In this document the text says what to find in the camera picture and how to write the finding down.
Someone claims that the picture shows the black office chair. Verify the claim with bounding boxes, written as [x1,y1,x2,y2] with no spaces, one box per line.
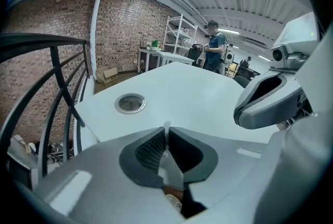
[186,44,207,68]

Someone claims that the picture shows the black chair back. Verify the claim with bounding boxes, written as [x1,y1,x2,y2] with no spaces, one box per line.
[232,75,252,89]

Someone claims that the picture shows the black curved metal railing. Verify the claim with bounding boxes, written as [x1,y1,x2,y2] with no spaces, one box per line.
[0,32,91,187]

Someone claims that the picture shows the round metal cable grommet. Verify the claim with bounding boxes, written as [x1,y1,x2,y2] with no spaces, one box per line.
[114,93,147,115]

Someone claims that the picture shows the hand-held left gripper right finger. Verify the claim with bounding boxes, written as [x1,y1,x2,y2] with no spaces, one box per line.
[168,126,272,224]

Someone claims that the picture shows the white round machine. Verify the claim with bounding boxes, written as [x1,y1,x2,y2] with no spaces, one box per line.
[224,44,235,64]

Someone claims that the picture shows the ceiling light strip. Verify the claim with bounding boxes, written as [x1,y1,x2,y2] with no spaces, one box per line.
[217,28,240,35]

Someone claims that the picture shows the cardboard box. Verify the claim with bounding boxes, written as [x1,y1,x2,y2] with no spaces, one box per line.
[95,65,119,85]

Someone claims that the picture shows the yellow box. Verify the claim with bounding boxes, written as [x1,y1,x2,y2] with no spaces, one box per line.
[225,62,239,77]

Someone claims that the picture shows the white low cabinet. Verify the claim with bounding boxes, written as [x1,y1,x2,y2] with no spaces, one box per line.
[137,47,163,73]

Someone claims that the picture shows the person's black clothing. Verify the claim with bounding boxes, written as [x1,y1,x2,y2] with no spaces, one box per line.
[179,186,208,219]

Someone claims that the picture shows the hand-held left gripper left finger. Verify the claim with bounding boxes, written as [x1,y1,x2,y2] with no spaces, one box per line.
[33,126,188,224]

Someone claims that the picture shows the white shoe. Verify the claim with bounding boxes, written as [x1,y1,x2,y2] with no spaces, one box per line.
[165,193,184,215]

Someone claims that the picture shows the white square table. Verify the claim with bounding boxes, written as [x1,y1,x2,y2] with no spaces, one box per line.
[73,61,283,145]

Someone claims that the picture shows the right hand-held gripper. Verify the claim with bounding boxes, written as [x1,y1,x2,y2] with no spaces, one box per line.
[233,11,333,224]

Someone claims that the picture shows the white shelf rack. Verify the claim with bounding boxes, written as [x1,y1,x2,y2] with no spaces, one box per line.
[163,13,199,55]

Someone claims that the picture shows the white side table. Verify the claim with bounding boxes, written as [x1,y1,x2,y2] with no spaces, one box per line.
[156,50,195,69]

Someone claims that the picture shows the white vertical pipe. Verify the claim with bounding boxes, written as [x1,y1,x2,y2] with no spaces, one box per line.
[89,0,108,81]

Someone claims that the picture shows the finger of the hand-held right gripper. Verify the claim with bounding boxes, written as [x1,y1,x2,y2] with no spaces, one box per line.
[237,73,288,107]

